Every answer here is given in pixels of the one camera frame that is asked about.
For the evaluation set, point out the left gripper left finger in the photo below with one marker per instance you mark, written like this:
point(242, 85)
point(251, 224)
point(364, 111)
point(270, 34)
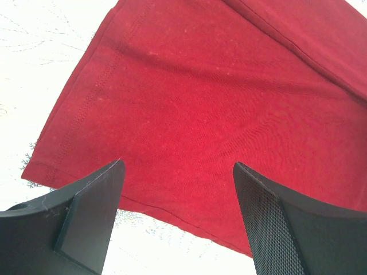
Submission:
point(66, 231)

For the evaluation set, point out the floral table mat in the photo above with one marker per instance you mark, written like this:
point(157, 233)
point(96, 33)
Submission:
point(41, 43)

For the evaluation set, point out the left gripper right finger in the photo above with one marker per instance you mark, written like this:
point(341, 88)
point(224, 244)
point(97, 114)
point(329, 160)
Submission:
point(291, 233)

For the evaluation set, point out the red t-shirt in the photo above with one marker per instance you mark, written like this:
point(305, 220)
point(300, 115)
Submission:
point(182, 90)

